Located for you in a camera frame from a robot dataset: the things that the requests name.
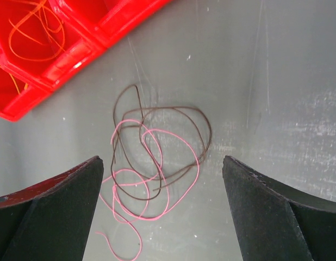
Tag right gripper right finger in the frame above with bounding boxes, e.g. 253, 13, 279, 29
222, 156, 336, 260

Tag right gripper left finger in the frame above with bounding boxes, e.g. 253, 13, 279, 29
0, 156, 104, 260

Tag yellow cable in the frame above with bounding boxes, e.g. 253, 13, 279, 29
0, 64, 29, 95

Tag red four-compartment bin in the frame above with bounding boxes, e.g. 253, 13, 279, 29
0, 0, 165, 121

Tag brown cable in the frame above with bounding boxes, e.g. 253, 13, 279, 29
110, 84, 213, 202

